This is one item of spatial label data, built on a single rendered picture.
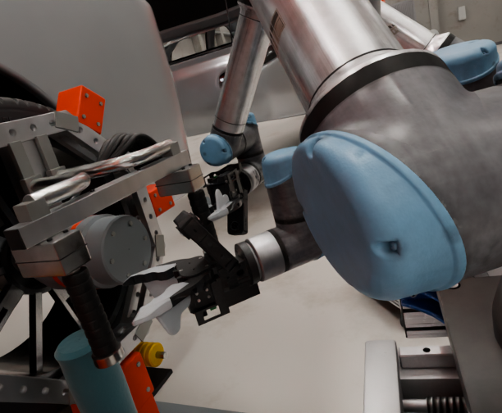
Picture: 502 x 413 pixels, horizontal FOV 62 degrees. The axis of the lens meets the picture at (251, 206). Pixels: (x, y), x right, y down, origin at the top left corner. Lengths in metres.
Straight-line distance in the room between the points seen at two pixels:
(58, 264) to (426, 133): 0.48
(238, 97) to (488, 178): 0.73
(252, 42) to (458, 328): 0.66
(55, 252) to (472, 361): 0.48
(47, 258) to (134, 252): 0.23
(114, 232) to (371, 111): 0.58
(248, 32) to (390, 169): 0.70
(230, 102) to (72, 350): 0.57
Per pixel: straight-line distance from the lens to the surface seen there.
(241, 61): 0.91
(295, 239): 0.67
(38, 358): 1.00
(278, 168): 0.64
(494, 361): 0.41
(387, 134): 0.25
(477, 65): 0.80
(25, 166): 0.85
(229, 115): 0.94
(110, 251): 0.76
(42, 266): 0.63
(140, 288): 1.10
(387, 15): 0.97
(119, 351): 0.67
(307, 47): 0.33
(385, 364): 0.48
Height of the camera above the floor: 1.08
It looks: 16 degrees down
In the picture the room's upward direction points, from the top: 15 degrees counter-clockwise
